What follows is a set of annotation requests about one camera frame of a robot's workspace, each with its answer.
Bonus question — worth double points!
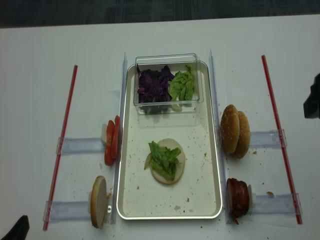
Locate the lettuce leaf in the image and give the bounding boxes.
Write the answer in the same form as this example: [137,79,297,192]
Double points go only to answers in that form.
[143,140,182,181]

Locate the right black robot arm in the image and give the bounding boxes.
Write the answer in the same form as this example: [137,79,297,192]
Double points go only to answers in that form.
[303,73,320,119]

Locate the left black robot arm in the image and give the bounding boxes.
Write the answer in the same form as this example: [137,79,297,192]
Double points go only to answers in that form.
[1,215,30,240]

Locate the green lettuce in box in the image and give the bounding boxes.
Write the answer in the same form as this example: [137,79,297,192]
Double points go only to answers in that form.
[167,65,196,102]

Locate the rear tomato slice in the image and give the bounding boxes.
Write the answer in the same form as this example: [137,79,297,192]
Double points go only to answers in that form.
[111,115,120,160]

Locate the tomato slice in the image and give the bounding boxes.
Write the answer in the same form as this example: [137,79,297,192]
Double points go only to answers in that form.
[111,115,120,160]
[104,120,115,167]

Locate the white left tomato support block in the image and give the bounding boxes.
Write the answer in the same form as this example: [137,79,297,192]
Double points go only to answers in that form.
[101,123,108,146]

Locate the front tomato slice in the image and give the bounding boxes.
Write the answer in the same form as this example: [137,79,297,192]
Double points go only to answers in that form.
[104,120,115,167]

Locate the brown meat patty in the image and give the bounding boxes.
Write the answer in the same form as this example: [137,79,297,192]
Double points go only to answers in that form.
[226,178,250,225]

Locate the purple cabbage shreds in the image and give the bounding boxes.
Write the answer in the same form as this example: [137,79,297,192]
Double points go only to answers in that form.
[137,65,174,115]

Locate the clear plastic salad box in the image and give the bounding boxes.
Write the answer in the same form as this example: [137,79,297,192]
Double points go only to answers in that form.
[133,53,204,115]

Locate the bun bottom on tray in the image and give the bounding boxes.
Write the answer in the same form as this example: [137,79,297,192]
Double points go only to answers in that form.
[145,138,187,186]

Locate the white metal tray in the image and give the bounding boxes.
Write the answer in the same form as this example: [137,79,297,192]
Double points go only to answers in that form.
[116,62,222,220]

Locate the right long clear divider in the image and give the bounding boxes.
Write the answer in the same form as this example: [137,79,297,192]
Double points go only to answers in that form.
[208,49,233,225]

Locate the long clear divider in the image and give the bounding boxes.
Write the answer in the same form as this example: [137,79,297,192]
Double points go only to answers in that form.
[208,49,233,225]
[110,53,128,225]

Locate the front sesame bun top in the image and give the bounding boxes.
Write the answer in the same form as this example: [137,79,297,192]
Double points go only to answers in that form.
[220,104,240,154]

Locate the sesame bun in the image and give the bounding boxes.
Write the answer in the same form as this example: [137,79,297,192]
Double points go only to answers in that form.
[220,104,240,154]
[233,111,251,159]

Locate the left long clear divider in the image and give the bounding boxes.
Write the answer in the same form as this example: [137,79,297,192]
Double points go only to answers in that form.
[110,53,128,225]

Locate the rear sesame bun top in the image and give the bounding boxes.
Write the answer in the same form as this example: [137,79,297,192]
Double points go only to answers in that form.
[233,111,251,159]

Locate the left upper clear crossbar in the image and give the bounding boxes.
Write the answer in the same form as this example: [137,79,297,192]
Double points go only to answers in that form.
[56,137,105,155]

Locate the clear crossbar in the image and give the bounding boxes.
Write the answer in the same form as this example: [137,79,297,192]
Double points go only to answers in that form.
[43,201,91,222]
[250,193,303,215]
[249,129,287,149]
[56,137,105,155]

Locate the left red strip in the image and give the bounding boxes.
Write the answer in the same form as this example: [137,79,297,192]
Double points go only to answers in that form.
[42,65,78,232]

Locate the red strip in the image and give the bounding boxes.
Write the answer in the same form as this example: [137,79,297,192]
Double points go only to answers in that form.
[261,55,303,225]
[42,65,78,232]

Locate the upright bun half left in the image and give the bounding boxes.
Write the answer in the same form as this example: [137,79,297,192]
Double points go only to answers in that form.
[90,175,108,228]

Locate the right upper clear crossbar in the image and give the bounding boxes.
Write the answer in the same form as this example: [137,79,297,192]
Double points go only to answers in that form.
[249,129,287,149]

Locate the white patty support block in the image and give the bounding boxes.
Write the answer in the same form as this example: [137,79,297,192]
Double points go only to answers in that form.
[247,184,257,211]

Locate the left lower clear crossbar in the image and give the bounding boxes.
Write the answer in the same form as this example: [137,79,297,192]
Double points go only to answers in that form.
[43,201,91,222]

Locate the right lower clear crossbar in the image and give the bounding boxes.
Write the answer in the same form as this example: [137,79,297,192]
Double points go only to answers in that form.
[250,193,303,215]

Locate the right red strip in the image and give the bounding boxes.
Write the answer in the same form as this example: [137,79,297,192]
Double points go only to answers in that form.
[261,55,303,225]

